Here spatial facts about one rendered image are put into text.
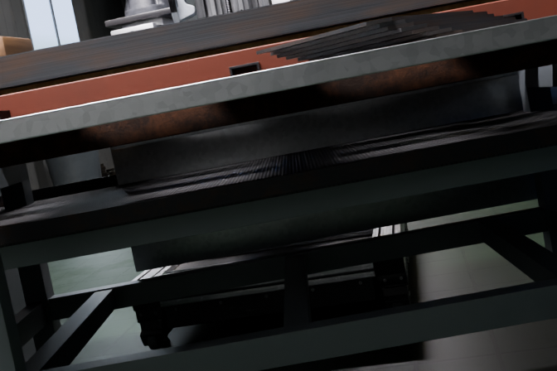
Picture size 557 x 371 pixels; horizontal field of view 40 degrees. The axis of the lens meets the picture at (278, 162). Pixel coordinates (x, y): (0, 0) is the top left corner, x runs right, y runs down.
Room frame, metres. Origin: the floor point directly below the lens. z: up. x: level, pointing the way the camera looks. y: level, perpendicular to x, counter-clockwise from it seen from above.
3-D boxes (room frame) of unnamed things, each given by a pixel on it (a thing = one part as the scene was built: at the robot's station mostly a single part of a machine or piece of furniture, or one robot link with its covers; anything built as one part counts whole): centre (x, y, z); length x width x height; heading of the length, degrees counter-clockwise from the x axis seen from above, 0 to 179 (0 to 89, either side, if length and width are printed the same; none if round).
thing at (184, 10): (1.96, 0.16, 0.96); 0.06 x 0.03 x 0.09; 88
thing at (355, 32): (1.15, -0.22, 0.77); 0.45 x 0.20 x 0.04; 88
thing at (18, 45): (1.54, 0.49, 0.89); 0.12 x 0.06 x 0.05; 171
